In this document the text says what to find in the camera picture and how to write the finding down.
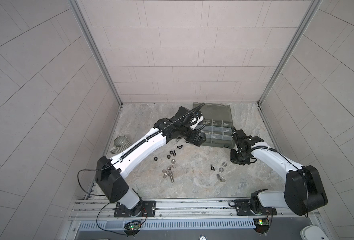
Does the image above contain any green plastic organizer box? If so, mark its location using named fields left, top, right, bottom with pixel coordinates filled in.
left=200, top=103, right=235, bottom=149

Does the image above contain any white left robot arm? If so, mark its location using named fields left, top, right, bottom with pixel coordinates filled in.
left=95, top=104, right=206, bottom=217

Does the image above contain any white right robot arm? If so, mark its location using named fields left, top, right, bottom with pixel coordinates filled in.
left=230, top=129, right=328, bottom=216

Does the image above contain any silver wing nut front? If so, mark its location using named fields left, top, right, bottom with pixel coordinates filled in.
left=217, top=174, right=226, bottom=182

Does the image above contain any silver wing bolt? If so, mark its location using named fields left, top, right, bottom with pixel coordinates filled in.
left=162, top=165, right=174, bottom=183

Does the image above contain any right circuit board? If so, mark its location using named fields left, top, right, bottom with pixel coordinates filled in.
left=253, top=218, right=271, bottom=234

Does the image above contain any circuit board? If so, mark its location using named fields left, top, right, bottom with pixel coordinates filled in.
left=123, top=221, right=142, bottom=231
left=253, top=218, right=271, bottom=234

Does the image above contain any white round device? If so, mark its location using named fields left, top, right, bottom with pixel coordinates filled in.
left=300, top=225, right=329, bottom=240

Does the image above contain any left circuit board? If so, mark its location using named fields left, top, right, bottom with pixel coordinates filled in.
left=123, top=221, right=142, bottom=231

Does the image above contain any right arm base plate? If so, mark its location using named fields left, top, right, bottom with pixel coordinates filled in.
left=228, top=198, right=277, bottom=216

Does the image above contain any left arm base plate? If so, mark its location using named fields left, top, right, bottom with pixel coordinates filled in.
left=114, top=200, right=156, bottom=218

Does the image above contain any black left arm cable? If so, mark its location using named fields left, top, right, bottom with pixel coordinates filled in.
left=77, top=167, right=129, bottom=236

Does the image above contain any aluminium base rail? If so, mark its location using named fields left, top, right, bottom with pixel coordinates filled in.
left=65, top=196, right=320, bottom=223

